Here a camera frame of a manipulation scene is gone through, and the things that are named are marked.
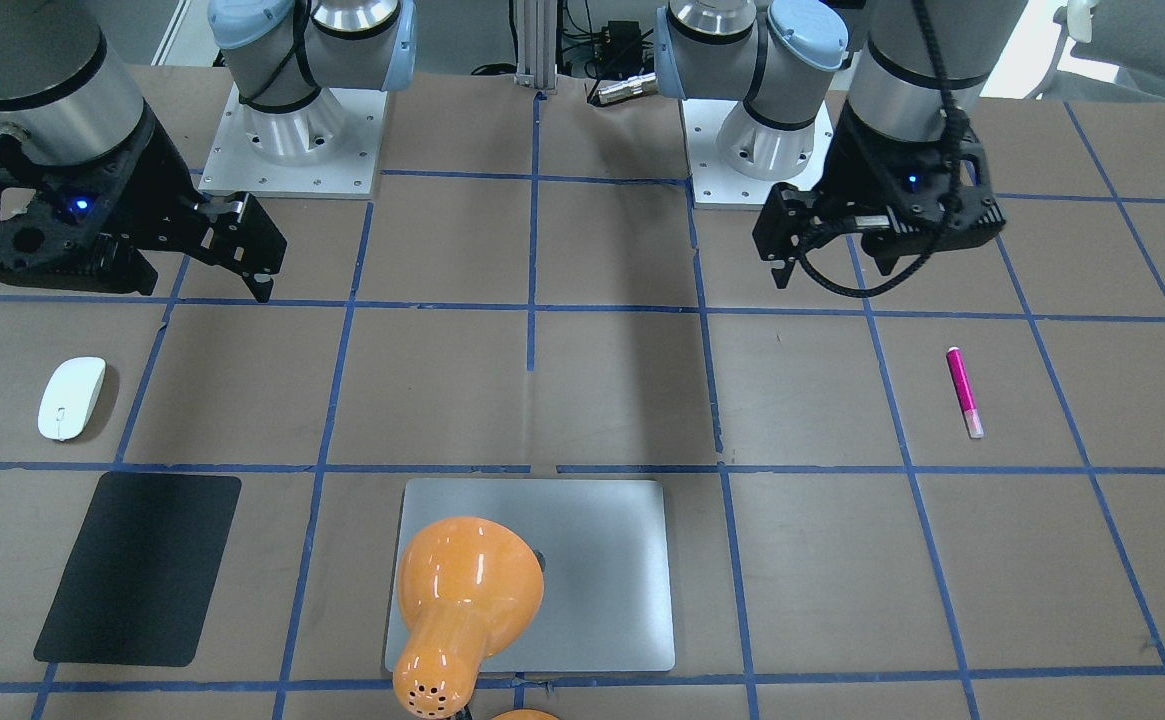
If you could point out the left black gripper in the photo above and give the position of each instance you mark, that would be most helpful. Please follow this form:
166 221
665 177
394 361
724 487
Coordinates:
854 170

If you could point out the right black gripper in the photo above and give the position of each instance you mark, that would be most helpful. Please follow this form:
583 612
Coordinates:
154 190

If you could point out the white computer mouse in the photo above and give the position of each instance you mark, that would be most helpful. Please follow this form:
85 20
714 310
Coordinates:
70 397

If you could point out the pink marker pen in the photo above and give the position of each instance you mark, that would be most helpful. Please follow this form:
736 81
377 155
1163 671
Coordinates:
965 395

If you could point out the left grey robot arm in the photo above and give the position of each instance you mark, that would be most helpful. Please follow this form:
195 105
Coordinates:
901 65

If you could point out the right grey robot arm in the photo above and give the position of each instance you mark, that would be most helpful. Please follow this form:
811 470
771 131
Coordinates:
69 97

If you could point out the black mousepad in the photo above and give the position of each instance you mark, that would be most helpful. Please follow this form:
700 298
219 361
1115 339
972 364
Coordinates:
138 583

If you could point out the silver cylindrical connector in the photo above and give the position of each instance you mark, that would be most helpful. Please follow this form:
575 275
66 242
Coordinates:
632 88

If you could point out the silver grey laptop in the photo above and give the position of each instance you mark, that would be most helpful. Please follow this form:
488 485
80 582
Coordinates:
608 595

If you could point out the orange desk lamp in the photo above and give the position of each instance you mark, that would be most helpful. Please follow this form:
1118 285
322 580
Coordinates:
467 588

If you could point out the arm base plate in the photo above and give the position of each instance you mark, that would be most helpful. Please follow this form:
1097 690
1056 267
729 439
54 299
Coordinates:
328 150
734 163

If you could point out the black cable bundle background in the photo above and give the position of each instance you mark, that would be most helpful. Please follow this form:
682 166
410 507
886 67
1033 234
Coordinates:
606 40

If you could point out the aluminium frame post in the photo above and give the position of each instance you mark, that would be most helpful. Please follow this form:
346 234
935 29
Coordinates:
536 42

